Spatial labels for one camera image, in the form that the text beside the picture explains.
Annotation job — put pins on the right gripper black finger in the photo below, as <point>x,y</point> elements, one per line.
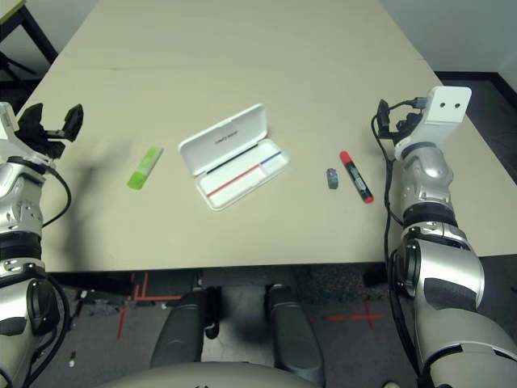
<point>382,117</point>

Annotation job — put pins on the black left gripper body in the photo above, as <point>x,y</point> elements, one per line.
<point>38,141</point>

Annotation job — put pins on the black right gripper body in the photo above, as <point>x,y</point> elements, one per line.
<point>406,126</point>

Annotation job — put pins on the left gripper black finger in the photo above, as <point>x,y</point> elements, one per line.
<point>72,119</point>
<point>30,119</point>

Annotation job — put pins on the black marker with red cap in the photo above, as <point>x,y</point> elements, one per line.
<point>355,175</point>

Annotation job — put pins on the small purple grey eraser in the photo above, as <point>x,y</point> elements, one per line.
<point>332,178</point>

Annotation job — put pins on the green highlighter pen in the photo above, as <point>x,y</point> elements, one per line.
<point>143,169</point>

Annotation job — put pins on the white plastic pencil case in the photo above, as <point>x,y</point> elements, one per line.
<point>226,137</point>

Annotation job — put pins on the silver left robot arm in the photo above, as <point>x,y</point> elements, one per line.
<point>16,190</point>

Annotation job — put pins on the small white floor scrap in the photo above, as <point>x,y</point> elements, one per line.
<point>72,359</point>

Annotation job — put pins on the dark grey robot right leg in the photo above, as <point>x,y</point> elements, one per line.
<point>291,331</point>

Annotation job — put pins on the dark grey robot leg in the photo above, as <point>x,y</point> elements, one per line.
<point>291,331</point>
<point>182,331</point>

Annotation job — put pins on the dark grey robot left leg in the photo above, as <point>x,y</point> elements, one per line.
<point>182,331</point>

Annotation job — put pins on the white sneaker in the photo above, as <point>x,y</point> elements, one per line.
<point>388,385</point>

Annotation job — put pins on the grey robot torso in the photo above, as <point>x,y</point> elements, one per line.
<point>202,378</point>

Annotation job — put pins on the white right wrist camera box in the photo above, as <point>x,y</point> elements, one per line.
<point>444,105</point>

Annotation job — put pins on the beige side table black frame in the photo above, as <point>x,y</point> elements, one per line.
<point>36,36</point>

